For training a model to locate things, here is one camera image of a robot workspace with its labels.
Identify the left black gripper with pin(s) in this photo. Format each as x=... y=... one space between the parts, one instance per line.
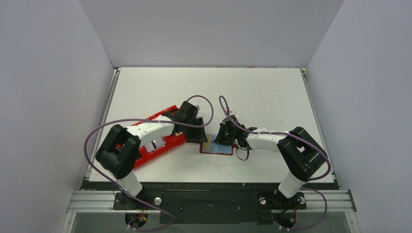
x=197 y=136

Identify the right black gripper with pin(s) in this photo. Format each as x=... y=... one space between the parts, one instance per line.
x=223 y=135

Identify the red leather card holder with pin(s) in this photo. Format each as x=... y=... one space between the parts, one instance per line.
x=217 y=149

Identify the yellow credit card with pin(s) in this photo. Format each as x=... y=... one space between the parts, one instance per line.
x=207 y=145

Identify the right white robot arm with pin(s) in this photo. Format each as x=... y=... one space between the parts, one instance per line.
x=301 y=153

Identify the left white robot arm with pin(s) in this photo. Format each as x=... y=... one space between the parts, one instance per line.
x=121 y=164

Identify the silver striped card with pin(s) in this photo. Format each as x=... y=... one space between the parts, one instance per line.
x=154 y=145

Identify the red plastic compartment tray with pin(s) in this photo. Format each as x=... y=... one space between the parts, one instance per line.
x=172 y=141

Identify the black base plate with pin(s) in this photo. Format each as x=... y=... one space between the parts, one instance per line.
x=211 y=203

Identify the aluminium rail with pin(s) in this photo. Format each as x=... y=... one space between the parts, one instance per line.
x=103 y=201

